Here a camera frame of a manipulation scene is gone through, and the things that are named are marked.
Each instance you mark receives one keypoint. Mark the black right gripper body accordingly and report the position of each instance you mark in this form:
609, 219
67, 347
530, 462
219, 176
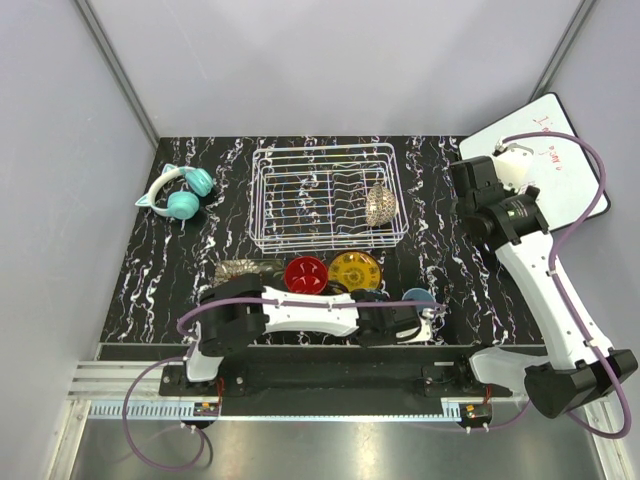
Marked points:
462, 216

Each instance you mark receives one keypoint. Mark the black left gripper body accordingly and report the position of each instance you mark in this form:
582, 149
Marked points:
388, 338

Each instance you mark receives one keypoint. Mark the yellow patterned plate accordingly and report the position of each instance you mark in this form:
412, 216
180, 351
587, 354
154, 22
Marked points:
355, 270

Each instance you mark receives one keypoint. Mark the red interior mug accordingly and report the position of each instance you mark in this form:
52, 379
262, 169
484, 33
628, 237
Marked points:
306, 275

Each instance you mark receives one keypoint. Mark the black floral square plate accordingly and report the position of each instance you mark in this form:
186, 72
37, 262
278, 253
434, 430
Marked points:
226, 270

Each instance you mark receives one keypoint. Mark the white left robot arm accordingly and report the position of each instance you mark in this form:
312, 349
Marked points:
236, 313

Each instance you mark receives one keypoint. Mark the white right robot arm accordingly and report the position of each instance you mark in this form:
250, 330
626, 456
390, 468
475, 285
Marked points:
581, 364

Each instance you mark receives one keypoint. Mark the light blue cup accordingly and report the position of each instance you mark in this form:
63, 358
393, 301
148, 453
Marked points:
418, 294

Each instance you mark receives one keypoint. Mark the white dry-erase board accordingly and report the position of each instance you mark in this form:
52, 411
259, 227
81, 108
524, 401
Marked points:
560, 169

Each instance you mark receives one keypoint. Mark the brown patterned bowl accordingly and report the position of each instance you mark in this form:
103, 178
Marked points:
380, 206

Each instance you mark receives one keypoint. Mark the teal cat-ear headphones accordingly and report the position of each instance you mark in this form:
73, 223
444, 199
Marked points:
181, 204

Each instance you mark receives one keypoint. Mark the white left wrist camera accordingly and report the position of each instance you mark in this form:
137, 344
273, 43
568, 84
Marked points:
430, 325

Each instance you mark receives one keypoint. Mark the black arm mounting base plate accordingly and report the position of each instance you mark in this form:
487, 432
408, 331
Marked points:
351, 366

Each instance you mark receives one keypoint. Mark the white wire dish rack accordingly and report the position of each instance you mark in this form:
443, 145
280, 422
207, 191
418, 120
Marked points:
312, 198

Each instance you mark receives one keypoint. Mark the aluminium front rail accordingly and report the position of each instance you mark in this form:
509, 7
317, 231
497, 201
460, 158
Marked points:
126, 390

